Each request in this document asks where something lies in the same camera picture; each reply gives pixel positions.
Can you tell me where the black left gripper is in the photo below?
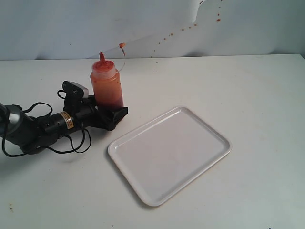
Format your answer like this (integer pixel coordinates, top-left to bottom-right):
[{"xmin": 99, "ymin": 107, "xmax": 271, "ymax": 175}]
[{"xmin": 60, "ymin": 90, "xmax": 128, "ymax": 134}]

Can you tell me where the white rectangular plastic tray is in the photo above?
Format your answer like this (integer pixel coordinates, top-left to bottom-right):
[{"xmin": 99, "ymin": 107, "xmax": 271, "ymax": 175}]
[{"xmin": 108, "ymin": 106, "xmax": 232, "ymax": 207}]

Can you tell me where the black left camera cable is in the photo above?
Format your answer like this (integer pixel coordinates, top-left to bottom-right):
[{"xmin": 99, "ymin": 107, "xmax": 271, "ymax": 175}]
[{"xmin": 1, "ymin": 89, "xmax": 92, "ymax": 157}]

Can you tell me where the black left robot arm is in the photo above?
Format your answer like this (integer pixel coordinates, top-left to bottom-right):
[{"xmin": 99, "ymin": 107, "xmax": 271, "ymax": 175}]
[{"xmin": 0, "ymin": 81, "xmax": 128, "ymax": 157}]

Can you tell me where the white backdrop sheet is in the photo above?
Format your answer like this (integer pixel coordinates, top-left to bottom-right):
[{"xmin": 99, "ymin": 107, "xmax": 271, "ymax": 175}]
[{"xmin": 0, "ymin": 0, "xmax": 305, "ymax": 60}]

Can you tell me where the red sauce squeeze bottle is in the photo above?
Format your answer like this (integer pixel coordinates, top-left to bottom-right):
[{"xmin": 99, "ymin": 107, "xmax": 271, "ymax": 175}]
[{"xmin": 90, "ymin": 51, "xmax": 123, "ymax": 110}]

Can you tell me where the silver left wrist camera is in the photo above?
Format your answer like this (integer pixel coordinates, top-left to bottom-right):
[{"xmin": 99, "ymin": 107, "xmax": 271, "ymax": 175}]
[{"xmin": 62, "ymin": 81, "xmax": 89, "ymax": 100}]

